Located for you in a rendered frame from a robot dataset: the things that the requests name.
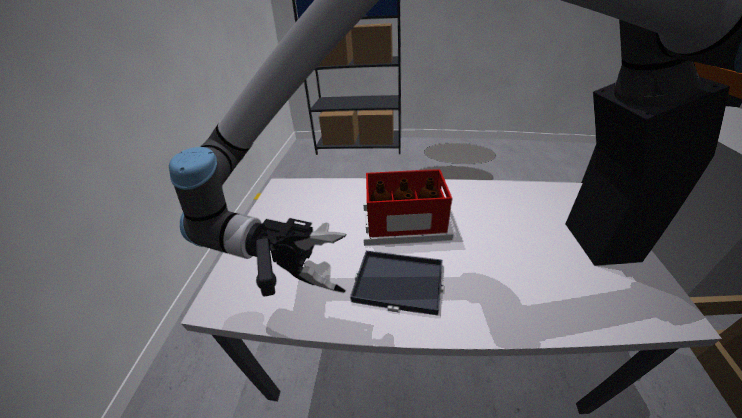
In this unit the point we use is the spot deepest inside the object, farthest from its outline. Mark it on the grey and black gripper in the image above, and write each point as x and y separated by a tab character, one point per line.
291	251

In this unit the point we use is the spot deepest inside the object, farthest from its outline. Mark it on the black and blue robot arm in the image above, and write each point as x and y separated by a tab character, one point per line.
708	31

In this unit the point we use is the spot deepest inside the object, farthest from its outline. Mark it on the dark red plastic crate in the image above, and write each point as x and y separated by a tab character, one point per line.
406	217

